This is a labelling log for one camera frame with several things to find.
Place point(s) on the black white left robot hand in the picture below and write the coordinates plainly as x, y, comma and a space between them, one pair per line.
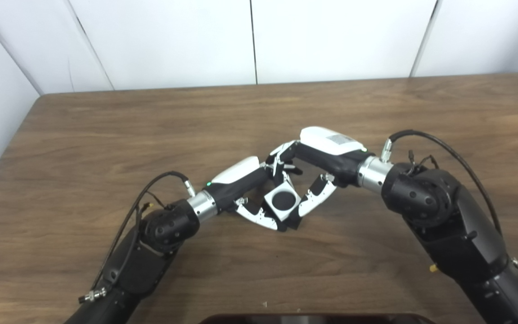
238, 177

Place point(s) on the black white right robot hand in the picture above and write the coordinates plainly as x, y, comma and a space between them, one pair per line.
331, 150

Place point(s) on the white square piece with hole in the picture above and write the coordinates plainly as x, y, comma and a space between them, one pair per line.
270, 208

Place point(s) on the black peg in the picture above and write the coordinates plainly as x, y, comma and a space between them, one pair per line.
283, 199

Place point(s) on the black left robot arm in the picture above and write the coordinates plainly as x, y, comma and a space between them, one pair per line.
146, 256

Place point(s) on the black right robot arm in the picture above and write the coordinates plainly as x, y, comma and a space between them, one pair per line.
452, 225

